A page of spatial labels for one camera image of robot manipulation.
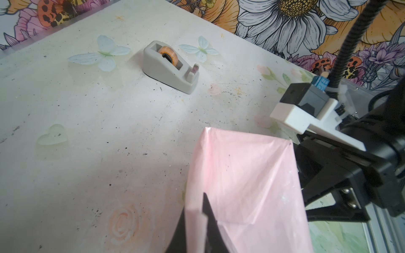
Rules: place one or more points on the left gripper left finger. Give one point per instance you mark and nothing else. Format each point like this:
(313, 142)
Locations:
(178, 242)

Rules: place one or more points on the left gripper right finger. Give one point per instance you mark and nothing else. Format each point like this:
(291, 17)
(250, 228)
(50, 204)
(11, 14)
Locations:
(214, 242)

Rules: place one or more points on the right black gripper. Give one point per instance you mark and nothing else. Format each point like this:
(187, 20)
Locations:
(353, 177)

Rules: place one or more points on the purple wrapping paper sheet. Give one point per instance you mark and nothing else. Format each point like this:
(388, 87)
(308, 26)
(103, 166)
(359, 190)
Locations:
(252, 184)

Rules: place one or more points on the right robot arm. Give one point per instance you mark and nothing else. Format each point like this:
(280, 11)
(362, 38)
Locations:
(386, 121)

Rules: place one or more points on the grey tape dispenser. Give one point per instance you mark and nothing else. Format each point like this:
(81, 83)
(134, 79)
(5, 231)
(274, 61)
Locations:
(162, 63)

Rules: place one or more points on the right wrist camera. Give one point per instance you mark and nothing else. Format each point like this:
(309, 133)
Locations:
(306, 106)

